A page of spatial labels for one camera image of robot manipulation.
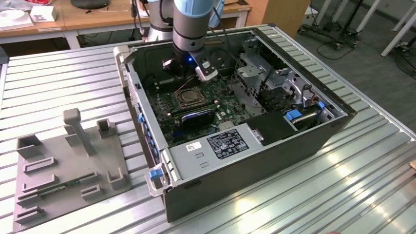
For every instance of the silver CPU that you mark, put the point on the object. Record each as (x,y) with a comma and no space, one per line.
(192,97)

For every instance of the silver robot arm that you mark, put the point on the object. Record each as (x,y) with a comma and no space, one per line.
(190,36)

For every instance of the CPU socket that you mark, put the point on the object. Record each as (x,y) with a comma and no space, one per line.
(207,104)

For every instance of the installed green RAM stick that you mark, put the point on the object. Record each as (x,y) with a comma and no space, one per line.
(191,111)

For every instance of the silver drive cage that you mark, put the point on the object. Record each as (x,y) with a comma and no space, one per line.
(248,73)

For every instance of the green motherboard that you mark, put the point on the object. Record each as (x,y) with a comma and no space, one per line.
(227,114)

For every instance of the small blue clip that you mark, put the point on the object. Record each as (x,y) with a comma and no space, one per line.
(320,105)
(140,118)

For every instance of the wooden desk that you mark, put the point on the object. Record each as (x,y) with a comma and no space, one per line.
(98,19)

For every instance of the brown cardboard piece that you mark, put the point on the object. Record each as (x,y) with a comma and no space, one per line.
(239,2)

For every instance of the white sticker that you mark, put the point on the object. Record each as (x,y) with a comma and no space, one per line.
(194,147)

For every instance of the black power supply label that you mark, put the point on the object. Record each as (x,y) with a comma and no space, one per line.
(227,143)

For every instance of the black air shroud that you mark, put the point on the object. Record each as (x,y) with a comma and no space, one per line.
(270,129)

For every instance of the black round object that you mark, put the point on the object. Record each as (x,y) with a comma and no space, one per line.
(90,3)

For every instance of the wooden cabinet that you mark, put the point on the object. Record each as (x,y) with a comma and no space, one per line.
(286,14)

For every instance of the blue disk carrier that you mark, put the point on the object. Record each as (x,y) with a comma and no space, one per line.
(292,114)

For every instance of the silver power supply unit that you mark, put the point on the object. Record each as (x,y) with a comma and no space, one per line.
(195,163)

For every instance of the blue case latch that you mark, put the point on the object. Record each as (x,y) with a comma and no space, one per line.
(154,175)

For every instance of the white cardboard box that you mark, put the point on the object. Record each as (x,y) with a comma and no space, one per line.
(44,12)

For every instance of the black open PC case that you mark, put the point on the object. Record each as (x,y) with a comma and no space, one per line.
(247,175)

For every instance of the red item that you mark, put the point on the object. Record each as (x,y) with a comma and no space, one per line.
(35,2)

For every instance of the grey parts rack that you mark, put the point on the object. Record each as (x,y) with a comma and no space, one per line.
(64,165)

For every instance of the white tray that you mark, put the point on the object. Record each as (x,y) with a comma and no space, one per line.
(15,20)

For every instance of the black wheeled stand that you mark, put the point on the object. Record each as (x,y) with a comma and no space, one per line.
(351,17)

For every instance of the wooden block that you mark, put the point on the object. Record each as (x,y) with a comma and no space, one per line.
(412,168)

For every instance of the white table frame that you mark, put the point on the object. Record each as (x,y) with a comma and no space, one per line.
(398,37)
(368,14)

